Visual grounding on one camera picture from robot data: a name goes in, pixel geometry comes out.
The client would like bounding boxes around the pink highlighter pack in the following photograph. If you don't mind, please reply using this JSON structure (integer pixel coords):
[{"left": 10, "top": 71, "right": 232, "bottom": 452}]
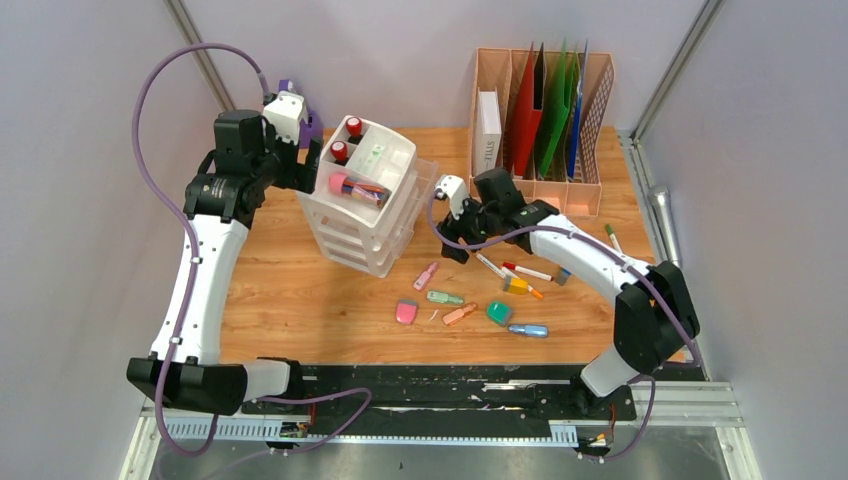
[{"left": 328, "top": 172, "right": 392, "bottom": 209}]

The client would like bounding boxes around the red folder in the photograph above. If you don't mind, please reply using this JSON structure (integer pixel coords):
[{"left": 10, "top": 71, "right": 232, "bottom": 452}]
[{"left": 508, "top": 43, "right": 546, "bottom": 178}]

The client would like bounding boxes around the pink eraser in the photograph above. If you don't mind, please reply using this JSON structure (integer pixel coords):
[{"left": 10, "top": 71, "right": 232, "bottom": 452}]
[{"left": 395, "top": 299, "right": 419, "bottom": 325}]

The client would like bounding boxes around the white plastic drawer unit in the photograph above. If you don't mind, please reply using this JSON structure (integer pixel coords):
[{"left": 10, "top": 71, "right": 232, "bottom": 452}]
[{"left": 298, "top": 115, "right": 438, "bottom": 278}]

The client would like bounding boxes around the red round stamp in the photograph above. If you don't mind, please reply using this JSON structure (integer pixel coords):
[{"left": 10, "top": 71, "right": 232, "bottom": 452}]
[{"left": 345, "top": 116, "right": 364, "bottom": 145}]

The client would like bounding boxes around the green cap white marker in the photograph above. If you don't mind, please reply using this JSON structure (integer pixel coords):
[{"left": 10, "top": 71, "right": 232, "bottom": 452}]
[{"left": 604, "top": 224, "right": 623, "bottom": 253}]

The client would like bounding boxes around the green folder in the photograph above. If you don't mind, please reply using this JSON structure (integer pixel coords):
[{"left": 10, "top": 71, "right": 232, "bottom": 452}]
[{"left": 533, "top": 41, "right": 580, "bottom": 181}]

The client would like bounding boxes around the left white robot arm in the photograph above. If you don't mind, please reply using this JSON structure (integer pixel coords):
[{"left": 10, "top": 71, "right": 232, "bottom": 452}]
[{"left": 126, "top": 107, "right": 322, "bottom": 415}]

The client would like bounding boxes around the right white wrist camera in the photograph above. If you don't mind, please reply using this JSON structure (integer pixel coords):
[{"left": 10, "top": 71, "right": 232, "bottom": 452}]
[{"left": 434, "top": 175, "right": 470, "bottom": 220}]

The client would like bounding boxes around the pink plastic file organizer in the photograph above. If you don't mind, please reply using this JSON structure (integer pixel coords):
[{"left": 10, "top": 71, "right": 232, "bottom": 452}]
[{"left": 468, "top": 46, "right": 615, "bottom": 217}]

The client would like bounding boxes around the yellow mini highlighter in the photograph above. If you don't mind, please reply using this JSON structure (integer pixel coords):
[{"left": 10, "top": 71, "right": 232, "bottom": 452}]
[{"left": 503, "top": 275, "right": 531, "bottom": 295}]

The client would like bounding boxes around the teal eraser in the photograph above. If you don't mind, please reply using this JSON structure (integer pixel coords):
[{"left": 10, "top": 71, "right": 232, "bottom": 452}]
[{"left": 485, "top": 301, "right": 514, "bottom": 328}]

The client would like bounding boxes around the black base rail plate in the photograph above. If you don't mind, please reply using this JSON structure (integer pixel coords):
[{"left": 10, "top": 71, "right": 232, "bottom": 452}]
[{"left": 242, "top": 364, "right": 636, "bottom": 438}]

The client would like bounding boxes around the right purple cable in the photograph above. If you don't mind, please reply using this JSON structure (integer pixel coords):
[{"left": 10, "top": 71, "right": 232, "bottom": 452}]
[{"left": 425, "top": 192, "right": 704, "bottom": 463}]

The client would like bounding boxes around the pink mini highlighter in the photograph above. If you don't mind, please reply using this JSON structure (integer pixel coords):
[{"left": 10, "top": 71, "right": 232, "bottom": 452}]
[{"left": 413, "top": 262, "right": 439, "bottom": 291}]

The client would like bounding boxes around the blue grey eraser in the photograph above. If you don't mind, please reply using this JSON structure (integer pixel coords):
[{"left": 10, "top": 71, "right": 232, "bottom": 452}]
[{"left": 554, "top": 267, "right": 571, "bottom": 286}]

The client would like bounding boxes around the blue folder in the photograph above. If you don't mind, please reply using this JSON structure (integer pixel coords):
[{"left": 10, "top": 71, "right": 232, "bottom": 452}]
[{"left": 567, "top": 41, "right": 589, "bottom": 180}]

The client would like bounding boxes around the red black stamp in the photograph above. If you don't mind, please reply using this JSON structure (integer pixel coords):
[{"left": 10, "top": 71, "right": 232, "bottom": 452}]
[{"left": 330, "top": 141, "right": 350, "bottom": 166}]

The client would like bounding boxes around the green mini highlighter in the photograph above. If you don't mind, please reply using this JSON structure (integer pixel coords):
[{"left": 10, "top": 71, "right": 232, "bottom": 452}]
[{"left": 426, "top": 290, "right": 465, "bottom": 305}]

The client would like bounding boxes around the blue mini highlighter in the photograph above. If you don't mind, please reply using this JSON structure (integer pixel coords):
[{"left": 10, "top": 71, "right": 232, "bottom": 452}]
[{"left": 507, "top": 324, "right": 549, "bottom": 338}]

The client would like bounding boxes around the orange mini highlighter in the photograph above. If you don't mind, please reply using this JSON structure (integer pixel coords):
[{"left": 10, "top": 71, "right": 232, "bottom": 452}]
[{"left": 442, "top": 302, "right": 478, "bottom": 326}]

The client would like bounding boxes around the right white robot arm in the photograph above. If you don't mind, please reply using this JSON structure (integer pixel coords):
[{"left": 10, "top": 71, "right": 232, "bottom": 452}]
[{"left": 431, "top": 168, "right": 702, "bottom": 418}]

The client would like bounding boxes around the purple object at wall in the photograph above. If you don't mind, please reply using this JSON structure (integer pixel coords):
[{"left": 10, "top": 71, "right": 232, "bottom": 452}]
[{"left": 278, "top": 78, "right": 324, "bottom": 149}]

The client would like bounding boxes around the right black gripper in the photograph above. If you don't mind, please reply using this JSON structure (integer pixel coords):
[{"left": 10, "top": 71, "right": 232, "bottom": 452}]
[{"left": 435, "top": 191, "right": 500, "bottom": 264}]

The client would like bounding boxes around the red cap white marker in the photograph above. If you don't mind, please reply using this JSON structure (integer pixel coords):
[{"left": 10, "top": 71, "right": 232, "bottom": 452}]
[{"left": 502, "top": 262, "right": 553, "bottom": 281}]

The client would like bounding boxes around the white hardcover book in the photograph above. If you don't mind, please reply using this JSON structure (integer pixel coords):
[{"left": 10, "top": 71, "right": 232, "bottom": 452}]
[{"left": 472, "top": 90, "right": 502, "bottom": 176}]

